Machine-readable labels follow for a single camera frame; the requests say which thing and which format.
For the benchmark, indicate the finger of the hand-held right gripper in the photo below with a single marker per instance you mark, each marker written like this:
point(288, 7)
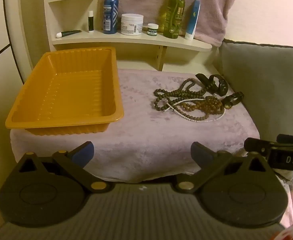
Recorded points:
point(257, 146)
point(291, 138)

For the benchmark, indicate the blue spray bottle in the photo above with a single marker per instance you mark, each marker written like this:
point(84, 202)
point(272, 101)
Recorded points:
point(110, 10)

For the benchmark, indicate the dark green tube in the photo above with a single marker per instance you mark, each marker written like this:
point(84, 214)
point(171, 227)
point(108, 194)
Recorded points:
point(70, 33)

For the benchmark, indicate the white and black lip balm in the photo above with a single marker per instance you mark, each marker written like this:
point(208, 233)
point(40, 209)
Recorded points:
point(90, 22)

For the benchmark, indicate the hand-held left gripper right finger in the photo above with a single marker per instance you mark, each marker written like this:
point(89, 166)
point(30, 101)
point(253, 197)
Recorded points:
point(201, 153)

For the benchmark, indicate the white cream jar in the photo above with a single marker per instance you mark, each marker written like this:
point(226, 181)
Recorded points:
point(132, 25)

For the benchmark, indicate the blue and white tube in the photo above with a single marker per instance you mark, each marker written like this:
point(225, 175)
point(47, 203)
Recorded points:
point(193, 20)

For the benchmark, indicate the green spray bottle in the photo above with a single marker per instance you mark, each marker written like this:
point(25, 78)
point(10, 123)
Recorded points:
point(174, 15)

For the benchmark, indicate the grey cushion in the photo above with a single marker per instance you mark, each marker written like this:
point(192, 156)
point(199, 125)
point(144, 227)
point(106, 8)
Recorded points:
point(269, 85)

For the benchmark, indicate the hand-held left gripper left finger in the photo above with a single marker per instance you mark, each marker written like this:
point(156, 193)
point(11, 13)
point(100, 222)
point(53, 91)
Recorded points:
point(82, 153)

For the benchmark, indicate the small green-label jar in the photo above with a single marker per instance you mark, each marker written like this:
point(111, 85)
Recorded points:
point(152, 30)

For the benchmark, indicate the black band watch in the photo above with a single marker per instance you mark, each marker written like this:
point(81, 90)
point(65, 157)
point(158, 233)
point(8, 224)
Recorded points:
point(221, 87)

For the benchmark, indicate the black and gold watch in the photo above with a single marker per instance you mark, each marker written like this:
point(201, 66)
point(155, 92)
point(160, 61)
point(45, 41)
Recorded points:
point(232, 98)

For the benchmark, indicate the cream wooden shelf unit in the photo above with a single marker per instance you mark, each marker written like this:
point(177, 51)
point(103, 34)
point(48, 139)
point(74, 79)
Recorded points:
point(136, 38)

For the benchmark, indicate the orange plastic tray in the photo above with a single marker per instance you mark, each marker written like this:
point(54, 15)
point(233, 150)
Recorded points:
point(74, 92)

